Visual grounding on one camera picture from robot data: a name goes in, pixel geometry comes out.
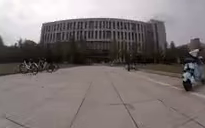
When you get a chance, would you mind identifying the large grey many-windowed building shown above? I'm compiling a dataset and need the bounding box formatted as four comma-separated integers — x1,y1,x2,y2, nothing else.
39,17,168,63

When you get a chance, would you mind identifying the grey concrete slab plaza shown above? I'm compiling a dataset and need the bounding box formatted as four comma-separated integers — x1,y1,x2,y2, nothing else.
0,64,205,128

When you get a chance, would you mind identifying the row of dark trees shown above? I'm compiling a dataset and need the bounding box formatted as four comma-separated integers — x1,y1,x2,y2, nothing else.
0,37,191,66

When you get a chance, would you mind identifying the row of parked bicycles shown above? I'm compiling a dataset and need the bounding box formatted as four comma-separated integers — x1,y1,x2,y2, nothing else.
17,57,60,76

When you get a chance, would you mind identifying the grass strip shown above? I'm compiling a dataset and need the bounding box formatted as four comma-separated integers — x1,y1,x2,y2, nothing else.
0,62,81,79
136,62,205,81

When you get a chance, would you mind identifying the white and blue scooter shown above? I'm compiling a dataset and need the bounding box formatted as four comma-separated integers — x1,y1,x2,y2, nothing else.
181,48,205,92

